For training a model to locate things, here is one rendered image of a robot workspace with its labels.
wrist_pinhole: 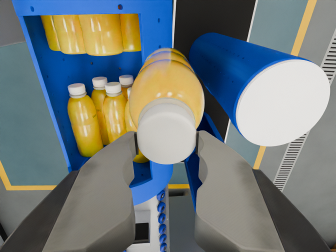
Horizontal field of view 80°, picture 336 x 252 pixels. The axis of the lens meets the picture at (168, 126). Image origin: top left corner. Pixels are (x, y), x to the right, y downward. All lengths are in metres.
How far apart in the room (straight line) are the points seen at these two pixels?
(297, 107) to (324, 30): 1.34
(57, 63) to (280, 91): 0.59
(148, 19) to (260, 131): 0.49
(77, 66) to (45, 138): 1.51
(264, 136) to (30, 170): 2.09
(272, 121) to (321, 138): 1.80
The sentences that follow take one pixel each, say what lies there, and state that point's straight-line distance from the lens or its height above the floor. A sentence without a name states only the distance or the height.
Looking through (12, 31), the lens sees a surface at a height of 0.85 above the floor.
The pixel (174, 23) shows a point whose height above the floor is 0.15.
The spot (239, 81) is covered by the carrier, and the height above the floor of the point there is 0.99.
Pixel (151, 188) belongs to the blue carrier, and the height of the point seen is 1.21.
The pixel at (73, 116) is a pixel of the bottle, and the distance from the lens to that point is 0.56.
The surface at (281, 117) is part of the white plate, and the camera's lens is 0.71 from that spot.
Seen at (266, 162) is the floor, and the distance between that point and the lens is 2.34.
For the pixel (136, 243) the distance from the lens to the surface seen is 0.93.
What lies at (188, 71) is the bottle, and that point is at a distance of 0.18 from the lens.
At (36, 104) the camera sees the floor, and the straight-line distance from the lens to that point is 1.93.
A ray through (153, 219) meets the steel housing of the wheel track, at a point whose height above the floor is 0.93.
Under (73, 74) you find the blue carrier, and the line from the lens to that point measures 0.60.
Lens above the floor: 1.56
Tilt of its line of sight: 61 degrees down
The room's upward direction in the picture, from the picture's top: 172 degrees clockwise
